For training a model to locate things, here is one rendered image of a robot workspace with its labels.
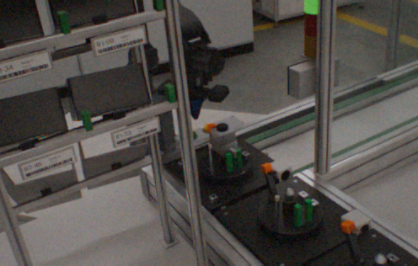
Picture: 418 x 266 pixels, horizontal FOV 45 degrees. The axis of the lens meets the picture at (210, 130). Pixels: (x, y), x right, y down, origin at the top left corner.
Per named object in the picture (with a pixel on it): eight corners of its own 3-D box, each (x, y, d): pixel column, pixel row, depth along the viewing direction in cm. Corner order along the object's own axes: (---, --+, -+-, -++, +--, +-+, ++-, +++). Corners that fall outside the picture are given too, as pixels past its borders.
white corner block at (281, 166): (266, 177, 127) (266, 163, 125) (281, 171, 129) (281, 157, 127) (278, 185, 123) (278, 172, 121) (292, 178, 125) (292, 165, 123)
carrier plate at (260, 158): (163, 170, 134) (163, 163, 132) (238, 140, 144) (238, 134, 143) (211, 215, 115) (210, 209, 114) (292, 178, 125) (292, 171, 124)
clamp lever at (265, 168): (268, 197, 112) (259, 165, 111) (275, 194, 113) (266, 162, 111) (277, 199, 109) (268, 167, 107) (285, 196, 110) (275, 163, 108)
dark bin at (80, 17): (55, 53, 103) (45, 18, 102) (117, 40, 107) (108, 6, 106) (55, 29, 76) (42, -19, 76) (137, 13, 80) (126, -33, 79)
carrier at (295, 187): (214, 220, 114) (209, 174, 108) (296, 181, 124) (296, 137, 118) (281, 284, 96) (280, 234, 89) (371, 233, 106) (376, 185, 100)
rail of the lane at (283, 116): (142, 194, 140) (136, 161, 135) (370, 100, 178) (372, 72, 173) (151, 203, 136) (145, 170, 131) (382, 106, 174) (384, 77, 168)
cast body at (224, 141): (210, 147, 127) (207, 123, 124) (224, 141, 129) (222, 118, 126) (227, 162, 121) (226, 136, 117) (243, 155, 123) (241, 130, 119)
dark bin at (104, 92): (72, 121, 111) (63, 88, 110) (129, 107, 115) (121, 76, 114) (77, 121, 84) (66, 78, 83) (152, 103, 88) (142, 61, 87)
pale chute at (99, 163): (87, 190, 122) (83, 172, 123) (139, 175, 126) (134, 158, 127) (83, 161, 96) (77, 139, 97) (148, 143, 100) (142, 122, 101)
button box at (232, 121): (176, 153, 150) (174, 135, 147) (234, 131, 159) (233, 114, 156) (187, 163, 145) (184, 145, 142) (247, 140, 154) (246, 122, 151)
